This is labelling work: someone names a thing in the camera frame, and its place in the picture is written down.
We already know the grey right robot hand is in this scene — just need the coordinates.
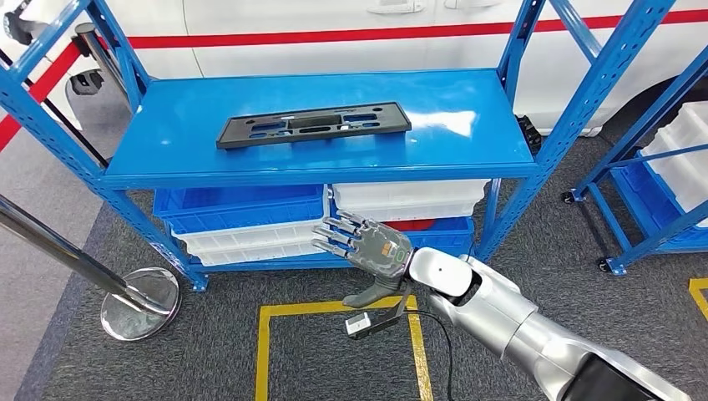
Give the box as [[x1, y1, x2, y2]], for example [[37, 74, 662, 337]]
[[311, 210, 415, 309]]

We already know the black plastic frame part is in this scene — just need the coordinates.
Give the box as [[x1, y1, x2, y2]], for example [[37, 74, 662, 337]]
[[215, 101, 413, 150]]

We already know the blue steel shelf rack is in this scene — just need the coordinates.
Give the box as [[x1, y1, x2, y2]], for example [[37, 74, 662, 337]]
[[561, 43, 708, 277], [0, 0, 679, 292]]

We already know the red item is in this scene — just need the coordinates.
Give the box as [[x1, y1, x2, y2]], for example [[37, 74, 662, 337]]
[[384, 219, 438, 232]]

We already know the blue plastic crate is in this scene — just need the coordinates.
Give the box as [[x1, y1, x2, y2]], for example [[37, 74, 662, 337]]
[[153, 184, 327, 236], [331, 199, 476, 258], [610, 160, 708, 253]]

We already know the yellow floor tape square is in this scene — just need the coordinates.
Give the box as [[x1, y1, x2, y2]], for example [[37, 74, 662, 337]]
[[254, 294, 434, 401]]

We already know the white car red stripe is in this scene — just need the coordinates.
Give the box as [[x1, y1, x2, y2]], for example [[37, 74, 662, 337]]
[[0, 0, 708, 140]]

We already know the black pole stanchion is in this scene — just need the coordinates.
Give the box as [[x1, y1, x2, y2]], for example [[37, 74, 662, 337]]
[[0, 48, 110, 170]]

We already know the red barrier belt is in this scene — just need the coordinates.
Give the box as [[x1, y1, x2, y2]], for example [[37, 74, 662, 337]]
[[0, 41, 84, 153]]

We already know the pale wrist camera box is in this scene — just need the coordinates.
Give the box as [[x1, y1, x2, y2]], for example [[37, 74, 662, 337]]
[[345, 311, 373, 338]]

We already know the black camera cable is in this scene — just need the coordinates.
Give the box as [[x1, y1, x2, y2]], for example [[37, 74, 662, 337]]
[[403, 309, 455, 401]]

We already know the chrome stanchion post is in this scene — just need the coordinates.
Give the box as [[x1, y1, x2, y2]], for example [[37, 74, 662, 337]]
[[0, 195, 182, 342]]

